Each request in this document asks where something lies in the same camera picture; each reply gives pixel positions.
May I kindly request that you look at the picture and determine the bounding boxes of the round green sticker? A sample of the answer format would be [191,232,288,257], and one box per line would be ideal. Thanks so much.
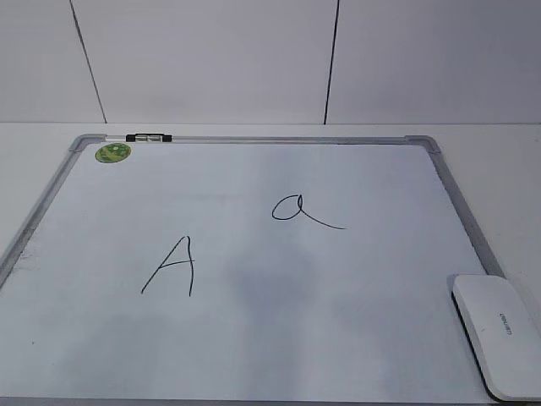
[95,143,131,163]

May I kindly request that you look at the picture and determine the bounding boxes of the white framed whiteboard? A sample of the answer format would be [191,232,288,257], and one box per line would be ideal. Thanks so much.
[0,133,541,406]

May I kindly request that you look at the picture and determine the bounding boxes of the white whiteboard eraser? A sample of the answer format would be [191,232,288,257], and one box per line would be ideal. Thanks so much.
[451,274,540,402]

